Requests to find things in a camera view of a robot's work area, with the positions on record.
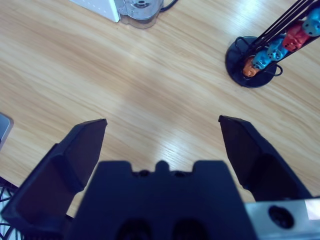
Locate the red coffee capsule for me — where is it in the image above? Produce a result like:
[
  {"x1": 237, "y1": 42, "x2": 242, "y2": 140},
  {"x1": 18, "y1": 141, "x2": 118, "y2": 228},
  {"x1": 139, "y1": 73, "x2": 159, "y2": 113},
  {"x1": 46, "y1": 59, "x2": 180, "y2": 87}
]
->
[{"x1": 282, "y1": 21, "x2": 310, "y2": 52}]

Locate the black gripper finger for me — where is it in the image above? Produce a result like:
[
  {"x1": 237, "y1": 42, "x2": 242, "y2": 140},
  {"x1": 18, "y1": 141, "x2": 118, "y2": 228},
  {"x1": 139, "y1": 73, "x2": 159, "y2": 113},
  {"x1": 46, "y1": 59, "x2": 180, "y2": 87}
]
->
[
  {"x1": 218, "y1": 114, "x2": 315, "y2": 202},
  {"x1": 1, "y1": 118, "x2": 108, "y2": 231}
]

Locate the black wire capsule stand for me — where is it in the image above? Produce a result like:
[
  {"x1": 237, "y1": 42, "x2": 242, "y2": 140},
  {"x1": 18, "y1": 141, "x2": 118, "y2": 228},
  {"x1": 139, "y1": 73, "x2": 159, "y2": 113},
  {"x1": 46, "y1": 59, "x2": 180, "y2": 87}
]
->
[{"x1": 224, "y1": 0, "x2": 320, "y2": 89}]

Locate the blue coffee capsule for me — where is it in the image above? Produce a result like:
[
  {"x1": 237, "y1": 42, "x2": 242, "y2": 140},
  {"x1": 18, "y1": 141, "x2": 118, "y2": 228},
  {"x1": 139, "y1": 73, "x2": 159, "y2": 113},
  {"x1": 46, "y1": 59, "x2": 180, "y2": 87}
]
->
[
  {"x1": 302, "y1": 7, "x2": 320, "y2": 36},
  {"x1": 251, "y1": 48, "x2": 272, "y2": 71},
  {"x1": 266, "y1": 37, "x2": 288, "y2": 61}
]

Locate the orange coffee capsule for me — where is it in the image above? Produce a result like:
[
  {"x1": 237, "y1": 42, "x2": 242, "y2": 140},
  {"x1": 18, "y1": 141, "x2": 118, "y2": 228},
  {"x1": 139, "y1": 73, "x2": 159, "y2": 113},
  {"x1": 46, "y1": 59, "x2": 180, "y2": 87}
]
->
[{"x1": 242, "y1": 56, "x2": 261, "y2": 78}]

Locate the black power cable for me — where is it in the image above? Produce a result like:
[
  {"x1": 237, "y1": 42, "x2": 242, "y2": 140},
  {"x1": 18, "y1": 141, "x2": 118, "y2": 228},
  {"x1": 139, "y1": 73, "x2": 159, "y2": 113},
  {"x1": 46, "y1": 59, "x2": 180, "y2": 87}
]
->
[{"x1": 159, "y1": 0, "x2": 180, "y2": 13}]

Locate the white capsule coffee machine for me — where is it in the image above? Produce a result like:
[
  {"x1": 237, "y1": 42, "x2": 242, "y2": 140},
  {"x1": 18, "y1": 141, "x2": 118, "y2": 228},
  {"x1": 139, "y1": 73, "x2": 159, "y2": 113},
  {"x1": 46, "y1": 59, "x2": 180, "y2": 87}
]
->
[{"x1": 69, "y1": 0, "x2": 121, "y2": 24}]

